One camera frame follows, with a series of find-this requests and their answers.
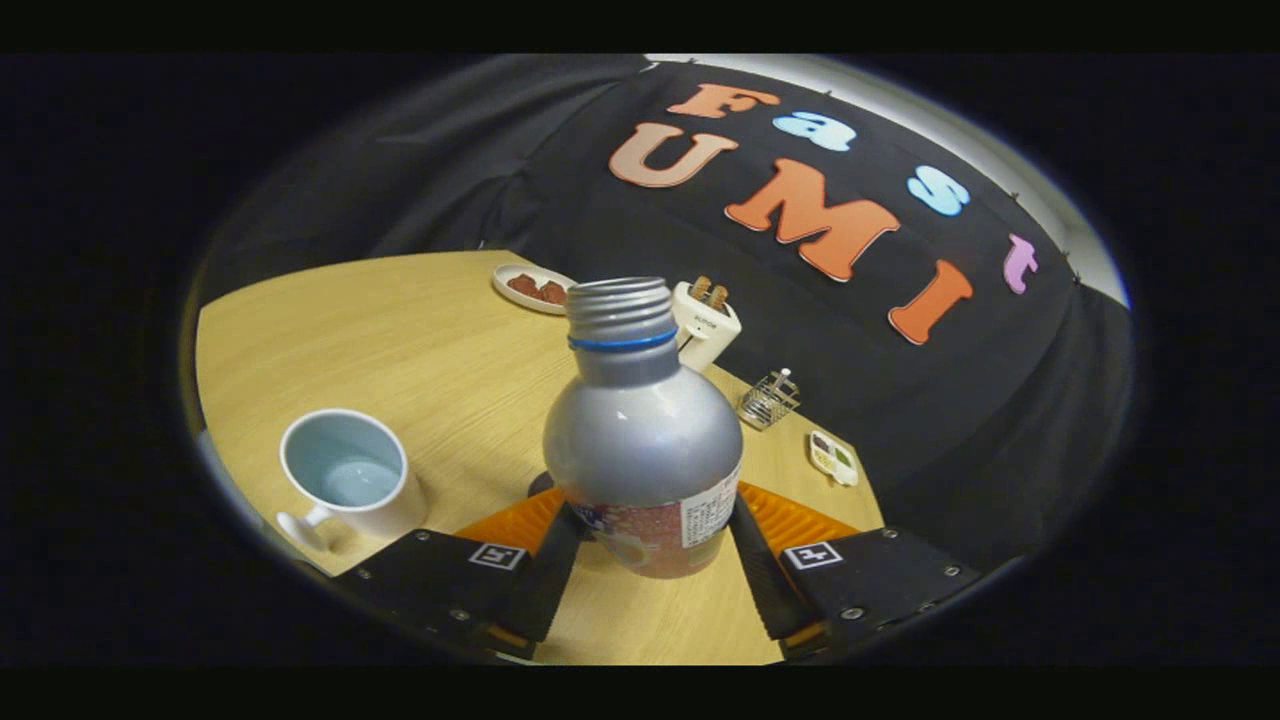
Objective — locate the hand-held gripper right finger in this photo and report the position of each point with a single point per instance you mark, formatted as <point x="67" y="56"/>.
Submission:
<point x="762" y="585"/>

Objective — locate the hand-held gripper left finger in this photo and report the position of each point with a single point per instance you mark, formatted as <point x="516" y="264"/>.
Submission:
<point x="555" y="580"/>

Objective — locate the dark brown round coaster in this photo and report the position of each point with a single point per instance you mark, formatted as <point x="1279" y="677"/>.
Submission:
<point x="540" y="486"/>

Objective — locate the silver juice bottle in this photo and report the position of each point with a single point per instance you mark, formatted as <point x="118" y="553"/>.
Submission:
<point x="640" y="440"/>

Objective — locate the white cup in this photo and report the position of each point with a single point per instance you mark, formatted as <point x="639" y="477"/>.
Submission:
<point x="395" y="510"/>

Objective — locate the clear juice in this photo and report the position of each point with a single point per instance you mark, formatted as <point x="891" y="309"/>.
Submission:
<point x="360" y="482"/>

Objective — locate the white divided condiment dish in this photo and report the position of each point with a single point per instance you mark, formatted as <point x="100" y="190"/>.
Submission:
<point x="833" y="458"/>

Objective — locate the white toaster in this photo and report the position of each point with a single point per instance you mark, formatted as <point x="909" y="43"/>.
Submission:
<point x="705" y="335"/>

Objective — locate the wooden table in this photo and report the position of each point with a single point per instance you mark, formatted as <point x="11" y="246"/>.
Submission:
<point x="440" y="350"/>

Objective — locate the black backdrop cloth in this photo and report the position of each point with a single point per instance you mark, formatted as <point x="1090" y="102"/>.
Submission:
<point x="980" y="400"/>

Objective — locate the white plate with red food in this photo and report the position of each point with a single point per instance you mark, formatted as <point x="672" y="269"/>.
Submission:
<point x="530" y="289"/>

